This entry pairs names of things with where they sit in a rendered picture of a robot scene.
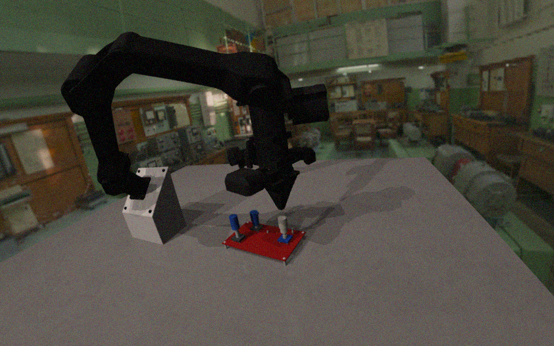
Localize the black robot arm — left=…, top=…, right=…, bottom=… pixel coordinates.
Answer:
left=61, top=32, right=329, bottom=200

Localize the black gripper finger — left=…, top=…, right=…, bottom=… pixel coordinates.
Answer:
left=280, top=170, right=300, bottom=209
left=264, top=178, right=286, bottom=210

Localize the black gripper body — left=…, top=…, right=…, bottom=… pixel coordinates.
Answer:
left=224, top=127, right=316, bottom=197

